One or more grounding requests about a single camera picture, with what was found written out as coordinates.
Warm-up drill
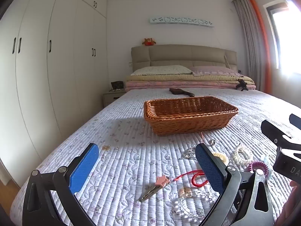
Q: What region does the pink pillow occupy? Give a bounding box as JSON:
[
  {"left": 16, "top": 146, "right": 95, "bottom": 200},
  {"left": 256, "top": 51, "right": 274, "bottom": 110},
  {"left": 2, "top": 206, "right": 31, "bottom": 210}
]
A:
[{"left": 190, "top": 66, "right": 238, "bottom": 76}]

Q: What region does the dark brown wooden object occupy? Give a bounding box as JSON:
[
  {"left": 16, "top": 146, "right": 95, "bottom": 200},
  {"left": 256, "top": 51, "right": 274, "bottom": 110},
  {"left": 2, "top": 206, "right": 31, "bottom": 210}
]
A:
[{"left": 169, "top": 88, "right": 195, "bottom": 97}]

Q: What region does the orange curtain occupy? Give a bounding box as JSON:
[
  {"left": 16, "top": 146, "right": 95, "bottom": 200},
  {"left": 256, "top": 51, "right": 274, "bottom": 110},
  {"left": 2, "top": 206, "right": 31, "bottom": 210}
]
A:
[{"left": 246, "top": 0, "right": 273, "bottom": 95}]

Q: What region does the beige padded headboard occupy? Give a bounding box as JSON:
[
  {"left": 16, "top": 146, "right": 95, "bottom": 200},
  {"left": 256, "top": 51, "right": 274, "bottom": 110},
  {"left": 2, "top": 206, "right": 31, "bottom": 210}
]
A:
[{"left": 131, "top": 44, "right": 237, "bottom": 76}]

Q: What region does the grey curtain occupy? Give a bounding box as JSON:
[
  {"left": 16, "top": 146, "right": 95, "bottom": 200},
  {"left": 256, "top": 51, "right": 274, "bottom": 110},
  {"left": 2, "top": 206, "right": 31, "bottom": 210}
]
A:
[{"left": 232, "top": 0, "right": 266, "bottom": 92}]

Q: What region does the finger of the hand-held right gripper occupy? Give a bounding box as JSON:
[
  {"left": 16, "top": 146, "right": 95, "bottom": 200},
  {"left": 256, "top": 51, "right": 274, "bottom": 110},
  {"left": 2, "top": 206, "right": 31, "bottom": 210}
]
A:
[
  {"left": 289, "top": 113, "right": 301, "bottom": 126},
  {"left": 261, "top": 120, "right": 301, "bottom": 147}
]

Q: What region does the folded pink blanket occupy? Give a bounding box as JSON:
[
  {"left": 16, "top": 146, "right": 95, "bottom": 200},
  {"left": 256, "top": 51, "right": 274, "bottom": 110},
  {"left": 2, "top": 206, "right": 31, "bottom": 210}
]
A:
[{"left": 125, "top": 80, "right": 256, "bottom": 93}]

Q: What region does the window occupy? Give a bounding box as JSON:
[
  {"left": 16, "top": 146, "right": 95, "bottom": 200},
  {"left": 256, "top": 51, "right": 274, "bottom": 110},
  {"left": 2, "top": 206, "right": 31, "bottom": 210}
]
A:
[{"left": 263, "top": 1, "right": 301, "bottom": 77}]

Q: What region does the folded yellow blanket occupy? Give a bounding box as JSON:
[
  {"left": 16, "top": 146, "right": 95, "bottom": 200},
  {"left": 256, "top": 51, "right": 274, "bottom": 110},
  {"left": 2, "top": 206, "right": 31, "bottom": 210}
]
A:
[{"left": 125, "top": 74, "right": 255, "bottom": 84}]

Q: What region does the purple coil hair tie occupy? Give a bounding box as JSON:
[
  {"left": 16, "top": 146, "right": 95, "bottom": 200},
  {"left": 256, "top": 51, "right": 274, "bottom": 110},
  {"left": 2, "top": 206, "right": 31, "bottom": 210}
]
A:
[{"left": 248, "top": 160, "right": 270, "bottom": 177}]

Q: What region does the red coil bracelet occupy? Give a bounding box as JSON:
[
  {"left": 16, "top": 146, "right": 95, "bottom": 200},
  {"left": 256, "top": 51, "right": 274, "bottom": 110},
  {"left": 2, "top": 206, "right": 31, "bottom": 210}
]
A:
[{"left": 173, "top": 169, "right": 208, "bottom": 187}]

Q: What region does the beige nightstand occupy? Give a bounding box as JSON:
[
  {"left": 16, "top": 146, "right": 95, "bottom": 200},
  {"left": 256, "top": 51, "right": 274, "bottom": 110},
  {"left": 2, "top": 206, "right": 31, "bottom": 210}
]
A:
[{"left": 103, "top": 88, "right": 127, "bottom": 107}]

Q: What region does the pale blue wall decoration strip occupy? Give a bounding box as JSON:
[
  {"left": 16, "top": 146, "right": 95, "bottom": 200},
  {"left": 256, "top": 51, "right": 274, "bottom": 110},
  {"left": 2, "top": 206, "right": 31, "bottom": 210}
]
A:
[{"left": 149, "top": 16, "right": 215, "bottom": 28}]

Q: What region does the cream coil hair tie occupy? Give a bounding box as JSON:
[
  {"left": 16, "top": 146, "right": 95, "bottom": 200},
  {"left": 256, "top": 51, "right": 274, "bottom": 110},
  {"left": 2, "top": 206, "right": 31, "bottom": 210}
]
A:
[{"left": 212, "top": 152, "right": 232, "bottom": 166}]

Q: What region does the silver gold chain necklace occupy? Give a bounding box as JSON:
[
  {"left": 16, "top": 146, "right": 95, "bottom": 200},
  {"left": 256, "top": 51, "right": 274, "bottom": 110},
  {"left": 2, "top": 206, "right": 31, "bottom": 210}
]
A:
[{"left": 180, "top": 147, "right": 197, "bottom": 160}]

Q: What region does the black small tripod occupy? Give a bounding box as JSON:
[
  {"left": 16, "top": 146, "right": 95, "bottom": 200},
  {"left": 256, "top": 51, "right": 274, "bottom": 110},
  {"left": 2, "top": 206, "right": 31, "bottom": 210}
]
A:
[{"left": 236, "top": 78, "right": 248, "bottom": 92}]

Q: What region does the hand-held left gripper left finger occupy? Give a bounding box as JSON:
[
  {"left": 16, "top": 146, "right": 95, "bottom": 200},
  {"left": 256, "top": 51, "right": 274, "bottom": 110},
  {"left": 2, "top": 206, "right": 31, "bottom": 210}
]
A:
[{"left": 22, "top": 143, "right": 100, "bottom": 226}]

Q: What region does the dark small box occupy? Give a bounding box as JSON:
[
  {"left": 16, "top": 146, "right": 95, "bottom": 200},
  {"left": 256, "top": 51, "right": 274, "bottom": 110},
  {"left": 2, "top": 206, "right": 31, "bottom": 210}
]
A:
[{"left": 110, "top": 81, "right": 125, "bottom": 91}]

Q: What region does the tan bear hair clip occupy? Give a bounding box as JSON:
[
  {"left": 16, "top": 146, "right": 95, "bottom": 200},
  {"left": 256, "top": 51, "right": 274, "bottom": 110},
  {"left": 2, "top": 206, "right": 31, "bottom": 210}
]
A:
[{"left": 178, "top": 187, "right": 192, "bottom": 197}]

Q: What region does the white floral pillow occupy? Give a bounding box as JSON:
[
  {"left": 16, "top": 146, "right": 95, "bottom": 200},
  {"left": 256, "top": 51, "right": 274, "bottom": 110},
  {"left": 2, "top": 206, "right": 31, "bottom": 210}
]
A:
[{"left": 131, "top": 65, "right": 193, "bottom": 76}]

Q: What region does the brown wicker basket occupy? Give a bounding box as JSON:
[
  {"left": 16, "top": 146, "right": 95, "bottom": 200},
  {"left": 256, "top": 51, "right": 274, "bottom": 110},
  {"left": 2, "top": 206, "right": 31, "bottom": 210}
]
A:
[{"left": 143, "top": 96, "right": 239, "bottom": 136}]

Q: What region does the person's right hand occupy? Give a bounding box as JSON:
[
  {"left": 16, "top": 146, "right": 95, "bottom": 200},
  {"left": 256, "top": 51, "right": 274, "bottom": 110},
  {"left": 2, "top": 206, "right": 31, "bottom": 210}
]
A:
[{"left": 281, "top": 180, "right": 301, "bottom": 226}]

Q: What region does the white pearl bracelet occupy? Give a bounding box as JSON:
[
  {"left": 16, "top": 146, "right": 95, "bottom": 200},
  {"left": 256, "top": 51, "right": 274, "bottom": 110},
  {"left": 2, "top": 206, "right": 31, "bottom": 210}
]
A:
[{"left": 232, "top": 144, "right": 254, "bottom": 163}]

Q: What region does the white floral quilted bedspread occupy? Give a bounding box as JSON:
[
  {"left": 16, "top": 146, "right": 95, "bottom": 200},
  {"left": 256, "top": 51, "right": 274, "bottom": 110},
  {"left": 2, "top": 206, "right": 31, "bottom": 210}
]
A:
[{"left": 11, "top": 87, "right": 301, "bottom": 226}]

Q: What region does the clear crystal bead necklace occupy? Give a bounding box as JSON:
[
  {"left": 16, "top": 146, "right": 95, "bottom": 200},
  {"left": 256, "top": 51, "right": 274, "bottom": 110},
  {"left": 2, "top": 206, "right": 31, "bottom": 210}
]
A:
[{"left": 170, "top": 189, "right": 220, "bottom": 218}]

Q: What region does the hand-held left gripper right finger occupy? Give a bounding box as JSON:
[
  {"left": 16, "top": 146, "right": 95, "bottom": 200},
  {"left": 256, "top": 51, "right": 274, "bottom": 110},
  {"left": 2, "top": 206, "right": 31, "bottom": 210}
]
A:
[{"left": 195, "top": 143, "right": 274, "bottom": 226}]

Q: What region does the white wardrobe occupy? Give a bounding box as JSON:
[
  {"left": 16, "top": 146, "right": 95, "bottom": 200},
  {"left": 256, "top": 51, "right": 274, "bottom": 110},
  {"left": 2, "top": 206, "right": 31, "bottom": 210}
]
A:
[{"left": 0, "top": 0, "right": 107, "bottom": 189}]

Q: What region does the pink topped metal hair clip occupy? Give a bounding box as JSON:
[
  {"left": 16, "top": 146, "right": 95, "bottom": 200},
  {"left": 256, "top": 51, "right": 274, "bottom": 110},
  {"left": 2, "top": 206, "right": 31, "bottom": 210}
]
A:
[{"left": 139, "top": 175, "right": 170, "bottom": 202}]

